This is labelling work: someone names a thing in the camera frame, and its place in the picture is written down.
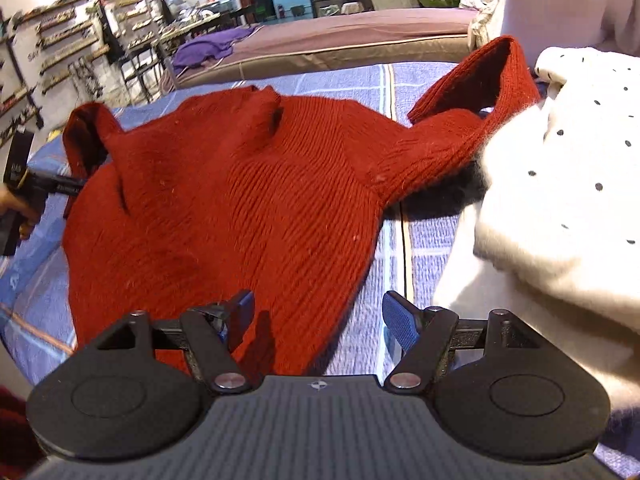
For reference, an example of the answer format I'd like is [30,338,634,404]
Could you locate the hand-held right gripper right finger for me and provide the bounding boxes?
[381,290,546,392]

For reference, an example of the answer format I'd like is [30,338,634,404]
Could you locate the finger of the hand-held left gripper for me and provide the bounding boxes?
[27,169,87,197]

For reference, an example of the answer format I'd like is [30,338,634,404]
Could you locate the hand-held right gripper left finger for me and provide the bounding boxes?
[82,289,257,395]

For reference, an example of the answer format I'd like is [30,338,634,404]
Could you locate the red knit sweater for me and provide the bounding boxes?
[61,35,543,378]

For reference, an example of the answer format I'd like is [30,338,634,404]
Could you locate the person's left hand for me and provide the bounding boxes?
[0,185,44,242]

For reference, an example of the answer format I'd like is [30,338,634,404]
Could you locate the blue plaid bed sheet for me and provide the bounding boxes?
[0,62,640,480]

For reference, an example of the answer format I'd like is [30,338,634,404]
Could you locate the black metal table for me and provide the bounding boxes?
[114,4,262,107]

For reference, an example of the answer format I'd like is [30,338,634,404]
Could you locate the white polka dot sweater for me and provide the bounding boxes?
[432,46,640,428]

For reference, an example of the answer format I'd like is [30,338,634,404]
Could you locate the purple cloth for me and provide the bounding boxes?
[171,26,261,75]

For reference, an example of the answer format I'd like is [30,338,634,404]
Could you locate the dark red clothing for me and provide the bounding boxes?
[0,384,47,480]

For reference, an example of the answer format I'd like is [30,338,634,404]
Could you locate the bed with mauve cover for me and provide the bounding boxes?
[159,6,482,92]

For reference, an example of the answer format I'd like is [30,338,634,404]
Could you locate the floral pillow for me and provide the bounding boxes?
[459,0,507,50]

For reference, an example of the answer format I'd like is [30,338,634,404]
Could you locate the wall shelves with trinkets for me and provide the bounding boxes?
[0,0,157,137]

